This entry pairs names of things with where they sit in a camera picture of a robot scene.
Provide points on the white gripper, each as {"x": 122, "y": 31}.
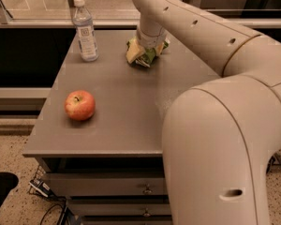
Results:
{"x": 152, "y": 42}

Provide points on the green jalapeno chip bag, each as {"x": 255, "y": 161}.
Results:
{"x": 148, "y": 58}

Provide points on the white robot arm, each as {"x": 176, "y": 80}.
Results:
{"x": 218, "y": 137}

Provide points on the clear plastic water bottle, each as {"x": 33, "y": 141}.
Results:
{"x": 83, "y": 22}

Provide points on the red apple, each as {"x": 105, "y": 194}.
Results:
{"x": 80, "y": 105}

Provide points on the grey drawer cabinet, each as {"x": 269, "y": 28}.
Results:
{"x": 109, "y": 167}

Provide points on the metal window railing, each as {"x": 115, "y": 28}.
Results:
{"x": 122, "y": 13}

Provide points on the power strip on floor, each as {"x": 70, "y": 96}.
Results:
{"x": 41, "y": 187}

